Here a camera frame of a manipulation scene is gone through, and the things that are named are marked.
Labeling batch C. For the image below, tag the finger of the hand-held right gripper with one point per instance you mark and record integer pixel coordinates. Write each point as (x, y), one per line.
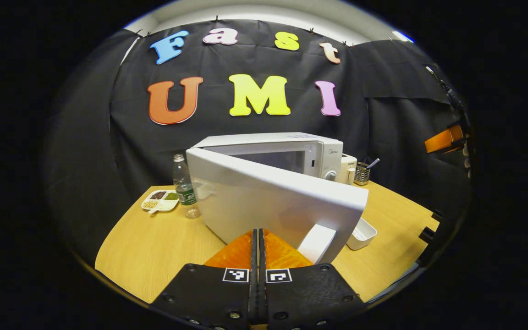
(442, 141)

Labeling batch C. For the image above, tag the white toaster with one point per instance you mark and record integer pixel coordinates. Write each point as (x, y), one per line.
(347, 167)

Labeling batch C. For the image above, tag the clear plastic water bottle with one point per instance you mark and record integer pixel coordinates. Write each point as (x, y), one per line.
(185, 188)

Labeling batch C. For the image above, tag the white microwave oven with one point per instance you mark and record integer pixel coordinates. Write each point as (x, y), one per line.
(268, 201)

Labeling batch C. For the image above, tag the black backdrop cloth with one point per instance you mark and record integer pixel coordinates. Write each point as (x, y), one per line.
(108, 160)

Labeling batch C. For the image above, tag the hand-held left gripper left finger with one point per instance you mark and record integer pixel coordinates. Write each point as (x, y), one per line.
(209, 298)

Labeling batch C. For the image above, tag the white rectangular dish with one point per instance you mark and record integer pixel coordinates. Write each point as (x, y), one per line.
(361, 234)

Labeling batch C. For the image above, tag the ceiling light panel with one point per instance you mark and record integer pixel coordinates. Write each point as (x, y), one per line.
(402, 36)

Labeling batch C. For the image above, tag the black table edge bracket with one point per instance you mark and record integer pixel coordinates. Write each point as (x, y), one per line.
(437, 215)
(426, 234)

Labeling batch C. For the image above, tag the divided plate of beans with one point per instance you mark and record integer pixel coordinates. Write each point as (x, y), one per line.
(161, 200)

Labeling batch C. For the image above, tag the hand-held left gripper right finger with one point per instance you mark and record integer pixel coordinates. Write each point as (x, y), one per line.
(310, 298)

